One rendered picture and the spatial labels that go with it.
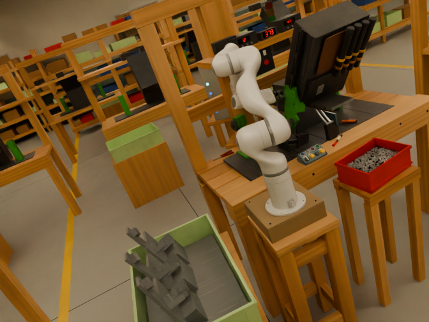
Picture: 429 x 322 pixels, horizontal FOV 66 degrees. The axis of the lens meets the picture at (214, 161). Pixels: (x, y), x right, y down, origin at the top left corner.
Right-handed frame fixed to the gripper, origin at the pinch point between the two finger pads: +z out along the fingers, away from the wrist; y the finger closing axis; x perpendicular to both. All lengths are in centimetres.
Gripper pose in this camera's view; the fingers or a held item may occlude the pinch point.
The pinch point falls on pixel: (279, 96)
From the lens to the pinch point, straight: 212.9
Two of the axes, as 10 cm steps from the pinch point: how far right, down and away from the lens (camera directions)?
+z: 9.2, -1.9, 3.3
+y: -3.1, -8.8, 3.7
